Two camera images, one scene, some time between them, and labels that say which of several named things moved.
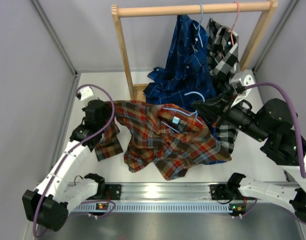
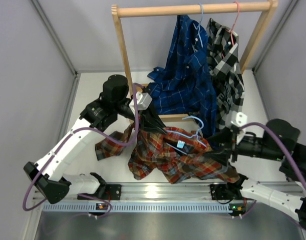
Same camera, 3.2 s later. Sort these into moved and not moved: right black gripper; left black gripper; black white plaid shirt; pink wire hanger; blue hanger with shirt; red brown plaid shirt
Moved: red brown plaid shirt; right black gripper; left black gripper
Not moved: black white plaid shirt; pink wire hanger; blue hanger with shirt
